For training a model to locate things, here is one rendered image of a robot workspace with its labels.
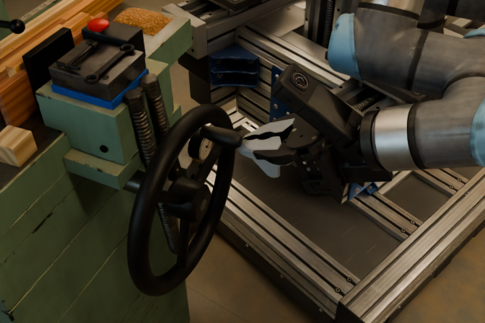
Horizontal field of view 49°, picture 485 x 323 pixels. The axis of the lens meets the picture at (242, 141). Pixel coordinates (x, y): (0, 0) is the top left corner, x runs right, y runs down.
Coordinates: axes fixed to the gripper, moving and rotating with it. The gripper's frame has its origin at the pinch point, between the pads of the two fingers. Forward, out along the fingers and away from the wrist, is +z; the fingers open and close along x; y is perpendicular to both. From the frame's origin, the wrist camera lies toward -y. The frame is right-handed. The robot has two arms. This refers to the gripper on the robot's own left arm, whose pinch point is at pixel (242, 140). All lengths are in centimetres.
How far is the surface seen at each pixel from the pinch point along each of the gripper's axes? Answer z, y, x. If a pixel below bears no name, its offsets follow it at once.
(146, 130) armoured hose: 10.4, -7.1, -4.5
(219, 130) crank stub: 0.8, -3.7, -1.9
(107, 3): 35.0, -18.5, 23.8
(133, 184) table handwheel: 16.6, -0.2, -7.8
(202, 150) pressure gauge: 27.9, 13.8, 16.7
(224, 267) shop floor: 65, 70, 29
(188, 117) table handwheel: 2.7, -7.5, -3.4
